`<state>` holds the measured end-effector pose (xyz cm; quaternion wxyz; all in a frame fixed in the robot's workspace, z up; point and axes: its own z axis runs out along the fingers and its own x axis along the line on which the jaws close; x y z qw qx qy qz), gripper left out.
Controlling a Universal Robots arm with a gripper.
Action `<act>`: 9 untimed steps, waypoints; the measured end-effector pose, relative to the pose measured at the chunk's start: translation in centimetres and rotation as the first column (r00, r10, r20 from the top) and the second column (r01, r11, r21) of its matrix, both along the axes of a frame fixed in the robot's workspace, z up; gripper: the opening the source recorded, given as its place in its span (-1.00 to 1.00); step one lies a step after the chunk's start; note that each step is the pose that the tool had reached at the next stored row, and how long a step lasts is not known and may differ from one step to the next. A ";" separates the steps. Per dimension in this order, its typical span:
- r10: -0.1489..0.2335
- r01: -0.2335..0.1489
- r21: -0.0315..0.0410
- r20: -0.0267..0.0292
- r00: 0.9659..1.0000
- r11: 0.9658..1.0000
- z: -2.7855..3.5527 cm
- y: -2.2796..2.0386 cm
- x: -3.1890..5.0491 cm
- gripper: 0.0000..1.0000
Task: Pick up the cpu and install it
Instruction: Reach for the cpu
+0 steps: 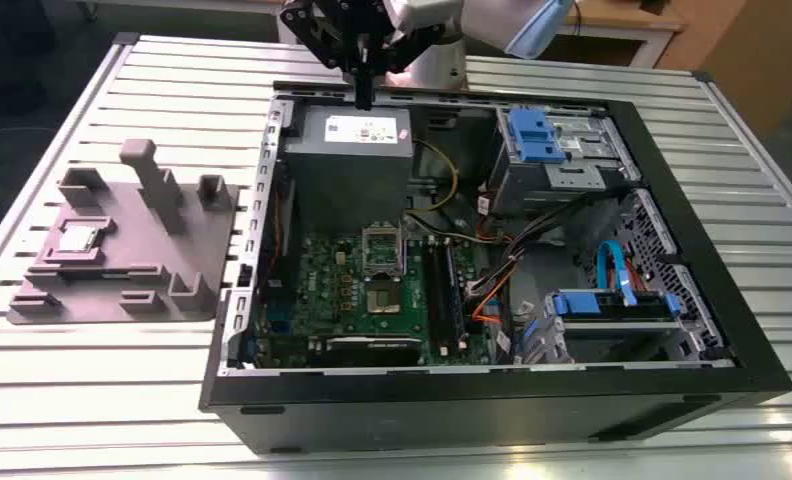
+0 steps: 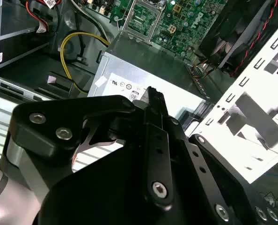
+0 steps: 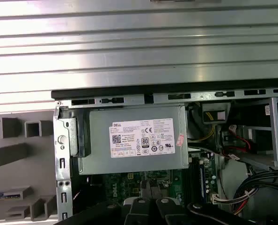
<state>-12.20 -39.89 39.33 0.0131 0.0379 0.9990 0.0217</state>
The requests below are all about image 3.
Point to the grey parts rack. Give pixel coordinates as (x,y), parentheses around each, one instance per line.
(36,168)

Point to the RAM slot black clips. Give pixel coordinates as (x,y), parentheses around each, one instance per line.
(190,180)
(197,180)

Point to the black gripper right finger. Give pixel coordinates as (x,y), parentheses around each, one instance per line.
(169,213)

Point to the black PC case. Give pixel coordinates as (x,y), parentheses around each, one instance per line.
(64,150)

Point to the green motherboard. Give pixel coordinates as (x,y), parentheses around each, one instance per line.
(178,185)

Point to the CPU socket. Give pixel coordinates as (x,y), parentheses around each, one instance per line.
(168,181)

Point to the grey power supply unit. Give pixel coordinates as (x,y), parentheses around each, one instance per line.
(101,140)

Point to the grey metal drive bay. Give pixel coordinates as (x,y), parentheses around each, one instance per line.
(275,122)

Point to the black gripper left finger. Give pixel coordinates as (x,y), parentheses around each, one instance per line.
(139,213)

